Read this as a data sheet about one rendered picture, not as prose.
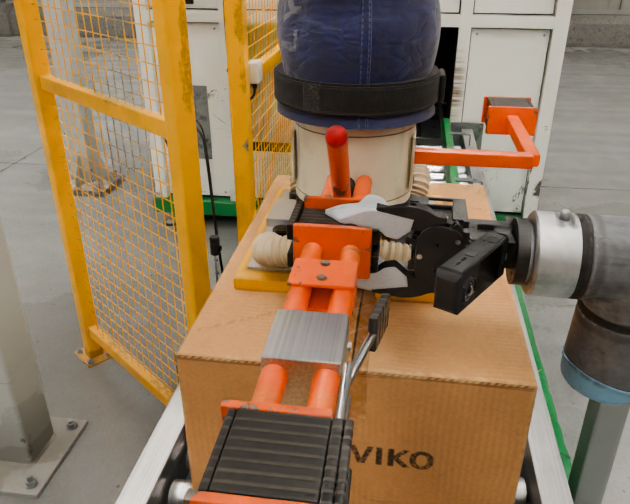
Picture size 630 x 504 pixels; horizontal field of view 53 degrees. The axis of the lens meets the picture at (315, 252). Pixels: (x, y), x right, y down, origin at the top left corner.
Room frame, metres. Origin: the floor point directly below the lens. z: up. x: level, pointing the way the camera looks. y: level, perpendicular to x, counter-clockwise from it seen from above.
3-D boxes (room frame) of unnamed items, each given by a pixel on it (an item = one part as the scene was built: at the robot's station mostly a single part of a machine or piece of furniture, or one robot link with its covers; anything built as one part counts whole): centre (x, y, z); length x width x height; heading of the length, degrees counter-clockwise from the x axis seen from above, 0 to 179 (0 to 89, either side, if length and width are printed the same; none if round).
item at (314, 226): (0.62, -0.02, 1.08); 0.10 x 0.08 x 0.06; 82
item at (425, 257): (0.61, -0.16, 1.08); 0.12 x 0.09 x 0.08; 81
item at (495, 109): (1.13, -0.35, 1.08); 0.09 x 0.08 x 0.05; 82
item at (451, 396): (0.85, -0.08, 0.75); 0.60 x 0.40 x 0.40; 172
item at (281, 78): (0.87, -0.06, 1.19); 0.23 x 0.23 x 0.04
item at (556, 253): (0.59, -0.24, 1.08); 0.09 x 0.05 x 0.10; 171
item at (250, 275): (0.89, 0.04, 0.97); 0.34 x 0.10 x 0.05; 172
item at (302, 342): (0.41, 0.01, 1.07); 0.07 x 0.07 x 0.04; 82
